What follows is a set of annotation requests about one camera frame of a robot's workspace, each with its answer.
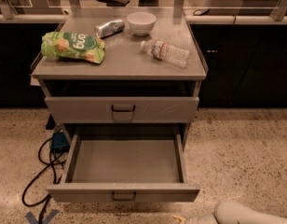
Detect grey drawer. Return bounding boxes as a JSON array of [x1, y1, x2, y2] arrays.
[[48, 134, 199, 203], [46, 97, 198, 123]]

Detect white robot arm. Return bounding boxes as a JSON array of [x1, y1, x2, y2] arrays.
[[172, 201, 287, 224]]

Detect grey metal drawer cabinet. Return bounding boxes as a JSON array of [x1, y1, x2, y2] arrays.
[[33, 7, 208, 140]]

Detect grey top drawer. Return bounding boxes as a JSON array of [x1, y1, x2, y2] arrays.
[[46, 97, 198, 123]]

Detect blue power box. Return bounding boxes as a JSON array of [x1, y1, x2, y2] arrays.
[[50, 132, 70, 152]]

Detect blue tape floor marker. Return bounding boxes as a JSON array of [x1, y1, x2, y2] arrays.
[[24, 208, 60, 224]]

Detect clear plastic water bottle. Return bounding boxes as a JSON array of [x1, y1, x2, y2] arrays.
[[141, 39, 191, 68]]

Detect white ceramic bowl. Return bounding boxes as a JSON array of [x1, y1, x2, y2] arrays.
[[127, 12, 157, 36]]

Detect silver soda can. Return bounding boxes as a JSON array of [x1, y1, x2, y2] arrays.
[[94, 19, 125, 38]]

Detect green snack chip bag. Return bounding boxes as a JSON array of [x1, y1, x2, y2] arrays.
[[41, 32, 104, 64]]

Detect black office chair armrest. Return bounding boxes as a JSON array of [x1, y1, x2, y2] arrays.
[[96, 0, 130, 7]]

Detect black floor cable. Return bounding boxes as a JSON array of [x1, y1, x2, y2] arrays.
[[20, 136, 68, 224]]

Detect black cable on ledge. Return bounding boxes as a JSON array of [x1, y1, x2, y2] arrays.
[[192, 8, 212, 17]]

